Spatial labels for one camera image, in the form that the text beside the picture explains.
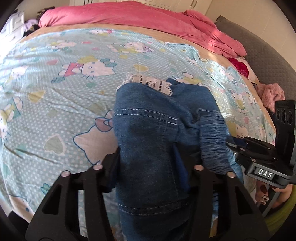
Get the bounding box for pink duvet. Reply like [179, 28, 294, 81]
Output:
[39, 1, 247, 58]

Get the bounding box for pink fluffy garment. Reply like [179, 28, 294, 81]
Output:
[255, 83, 285, 113]

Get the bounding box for green sleeve forearm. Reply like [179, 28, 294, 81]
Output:
[264, 196, 295, 236]

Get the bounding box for blue denim pants lace trim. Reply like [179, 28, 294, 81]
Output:
[113, 74, 243, 240]

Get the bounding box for white drawer dresser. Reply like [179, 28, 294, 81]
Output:
[1, 11, 25, 44]

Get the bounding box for white built-in wardrobe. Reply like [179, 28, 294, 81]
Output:
[69, 0, 212, 15]

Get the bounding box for right hand painted nails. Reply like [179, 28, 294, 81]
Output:
[255, 180, 293, 208]

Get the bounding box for grey quilted headboard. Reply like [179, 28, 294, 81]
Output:
[215, 16, 296, 100]

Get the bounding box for tan bed sheet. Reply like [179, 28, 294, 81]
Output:
[19, 22, 277, 130]

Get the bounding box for Hello Kitty light blue blanket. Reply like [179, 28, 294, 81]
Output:
[1, 28, 275, 222]

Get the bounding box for red floral pillow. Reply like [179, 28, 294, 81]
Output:
[228, 58, 249, 78]

